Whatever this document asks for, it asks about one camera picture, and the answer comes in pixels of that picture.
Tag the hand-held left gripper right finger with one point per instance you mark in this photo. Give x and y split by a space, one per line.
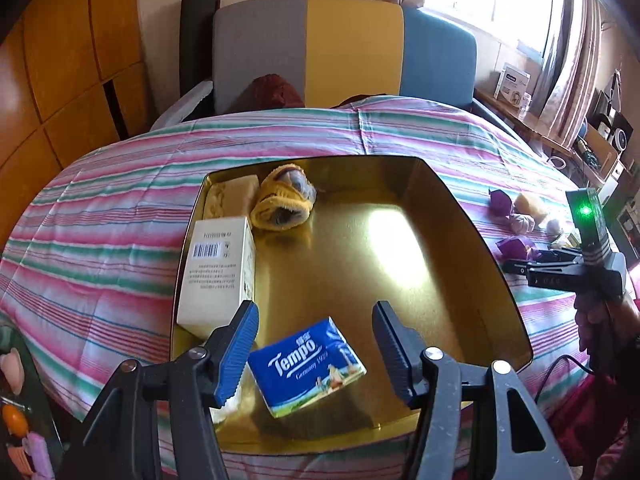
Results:
395 355

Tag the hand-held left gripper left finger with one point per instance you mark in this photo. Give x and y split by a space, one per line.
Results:
235 355

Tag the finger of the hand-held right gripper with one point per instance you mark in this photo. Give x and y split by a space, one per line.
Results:
560 256
517 266

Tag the blue tissue pack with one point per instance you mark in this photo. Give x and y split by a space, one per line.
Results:
305 365

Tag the white barcode carton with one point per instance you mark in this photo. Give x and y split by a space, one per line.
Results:
215 280

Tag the rectangular gold tin box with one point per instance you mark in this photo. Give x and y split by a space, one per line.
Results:
400 260

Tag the yellow knitted sock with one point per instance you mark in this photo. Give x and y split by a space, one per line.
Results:
280 210

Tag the person's right hand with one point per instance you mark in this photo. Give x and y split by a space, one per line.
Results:
590 330

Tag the white garlic bulb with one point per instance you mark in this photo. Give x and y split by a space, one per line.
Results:
521 223
555 226

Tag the white mug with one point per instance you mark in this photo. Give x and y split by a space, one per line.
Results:
557 162

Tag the blue ball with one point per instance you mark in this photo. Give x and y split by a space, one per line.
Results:
583 129

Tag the black speaker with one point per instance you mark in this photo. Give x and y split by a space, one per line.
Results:
622 132

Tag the person's red clothing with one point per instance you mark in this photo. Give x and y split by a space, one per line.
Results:
590 420

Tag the wooden side shelf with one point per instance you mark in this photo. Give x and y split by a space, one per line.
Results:
510 115

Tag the small white bottle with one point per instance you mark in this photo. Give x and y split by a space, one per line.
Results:
526 102

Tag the white product box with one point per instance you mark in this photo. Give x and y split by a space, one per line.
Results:
511 82

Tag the striped tablecloth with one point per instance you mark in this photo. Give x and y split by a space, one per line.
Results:
125 185

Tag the green printed cloth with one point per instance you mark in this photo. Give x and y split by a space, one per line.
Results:
30 400

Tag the grey yellow blue sofa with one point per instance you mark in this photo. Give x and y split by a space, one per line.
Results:
260 50

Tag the black rolled mat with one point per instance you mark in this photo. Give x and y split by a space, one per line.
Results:
197 40

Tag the wooden wardrobe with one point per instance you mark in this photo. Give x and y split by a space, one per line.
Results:
60 60

